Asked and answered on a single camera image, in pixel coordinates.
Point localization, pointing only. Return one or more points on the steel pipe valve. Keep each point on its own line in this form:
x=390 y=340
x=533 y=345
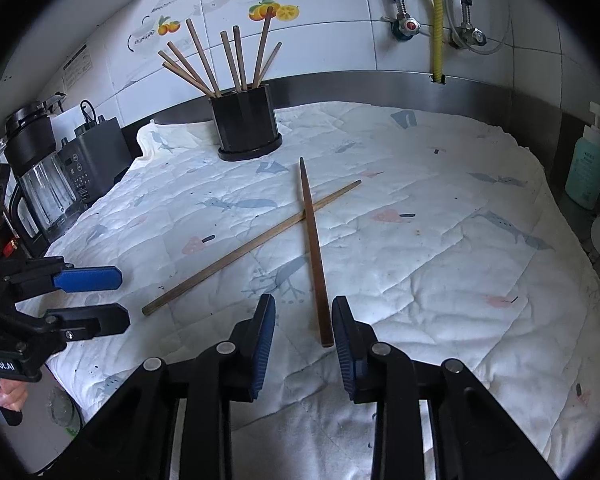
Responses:
x=472 y=37

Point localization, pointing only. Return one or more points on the blender with glass jar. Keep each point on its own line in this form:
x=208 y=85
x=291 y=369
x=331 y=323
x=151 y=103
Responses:
x=45 y=190

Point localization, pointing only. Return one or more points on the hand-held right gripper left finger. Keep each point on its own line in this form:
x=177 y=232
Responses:
x=262 y=340

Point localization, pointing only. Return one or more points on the teal soap pump bottle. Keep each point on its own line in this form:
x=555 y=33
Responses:
x=585 y=175

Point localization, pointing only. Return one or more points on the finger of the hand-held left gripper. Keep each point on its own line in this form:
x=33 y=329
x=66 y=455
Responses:
x=90 y=278
x=95 y=320

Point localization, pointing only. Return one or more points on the brown wooden chopstick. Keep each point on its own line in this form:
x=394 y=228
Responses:
x=312 y=240
x=220 y=266

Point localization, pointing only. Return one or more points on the clear glass container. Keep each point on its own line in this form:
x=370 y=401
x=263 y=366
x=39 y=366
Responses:
x=64 y=410

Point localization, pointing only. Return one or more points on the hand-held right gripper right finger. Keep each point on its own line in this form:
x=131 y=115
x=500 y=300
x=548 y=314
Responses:
x=342 y=345

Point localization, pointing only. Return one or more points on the clear plastic tube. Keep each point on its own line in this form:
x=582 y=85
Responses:
x=505 y=25

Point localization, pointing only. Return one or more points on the black kitchen appliance with buttons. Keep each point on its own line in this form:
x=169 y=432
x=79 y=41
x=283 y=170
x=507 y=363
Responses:
x=100 y=155

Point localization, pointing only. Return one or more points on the bunch of chopsticks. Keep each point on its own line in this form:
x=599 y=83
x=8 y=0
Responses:
x=204 y=60

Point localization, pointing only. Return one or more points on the white wall notice sticker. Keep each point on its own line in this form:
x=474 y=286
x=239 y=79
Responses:
x=76 y=67

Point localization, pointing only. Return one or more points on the black ribbed utensil holder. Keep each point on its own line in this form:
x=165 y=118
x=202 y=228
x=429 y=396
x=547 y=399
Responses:
x=242 y=120

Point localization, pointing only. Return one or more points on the red knob pipe valve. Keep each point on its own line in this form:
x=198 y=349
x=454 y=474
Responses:
x=405 y=27

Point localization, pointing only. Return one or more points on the person's left hand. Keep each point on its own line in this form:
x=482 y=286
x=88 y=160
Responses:
x=11 y=396

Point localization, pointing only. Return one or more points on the white quilted cloth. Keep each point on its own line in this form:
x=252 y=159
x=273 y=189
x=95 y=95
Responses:
x=430 y=260

